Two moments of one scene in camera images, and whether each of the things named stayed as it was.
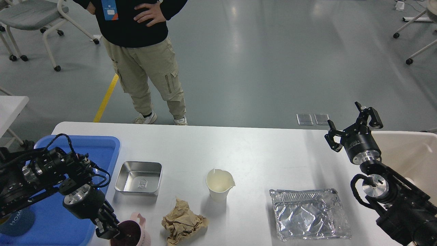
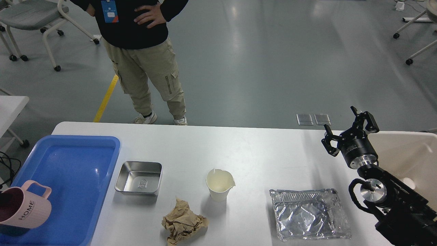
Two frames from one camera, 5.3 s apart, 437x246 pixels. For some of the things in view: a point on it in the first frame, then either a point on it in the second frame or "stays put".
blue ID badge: [110, 10] stays put
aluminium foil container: [314, 214] stays put
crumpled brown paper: [181, 222] stays put
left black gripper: [87, 202] → [5, 199]
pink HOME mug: [132, 232] → [19, 208]
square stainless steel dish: [139, 177] stays put
